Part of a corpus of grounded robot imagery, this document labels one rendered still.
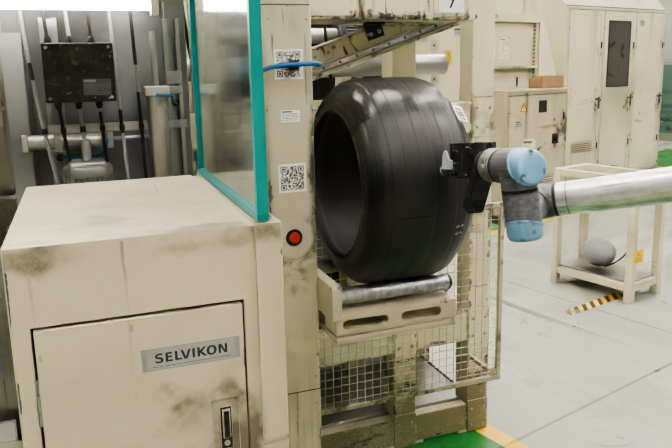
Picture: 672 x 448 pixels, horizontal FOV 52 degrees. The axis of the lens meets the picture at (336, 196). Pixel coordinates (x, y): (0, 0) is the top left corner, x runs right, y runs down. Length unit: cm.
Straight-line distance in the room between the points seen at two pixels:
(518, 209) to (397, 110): 46
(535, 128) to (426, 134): 502
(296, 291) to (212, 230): 83
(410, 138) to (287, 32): 40
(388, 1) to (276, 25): 51
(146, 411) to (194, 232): 28
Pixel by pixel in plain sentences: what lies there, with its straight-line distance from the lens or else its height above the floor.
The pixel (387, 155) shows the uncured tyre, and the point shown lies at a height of 129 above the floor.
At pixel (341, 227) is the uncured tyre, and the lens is 216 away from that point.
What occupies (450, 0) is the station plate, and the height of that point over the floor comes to 170.
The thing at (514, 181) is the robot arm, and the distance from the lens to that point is 142.
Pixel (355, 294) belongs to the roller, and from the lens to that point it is 183.
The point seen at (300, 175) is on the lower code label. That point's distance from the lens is 178.
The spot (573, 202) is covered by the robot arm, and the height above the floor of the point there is 121.
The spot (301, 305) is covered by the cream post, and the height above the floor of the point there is 87.
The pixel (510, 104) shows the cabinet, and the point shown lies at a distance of 642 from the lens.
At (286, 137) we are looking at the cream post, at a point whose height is 133.
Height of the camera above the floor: 150
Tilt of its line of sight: 11 degrees down
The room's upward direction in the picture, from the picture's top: 1 degrees counter-clockwise
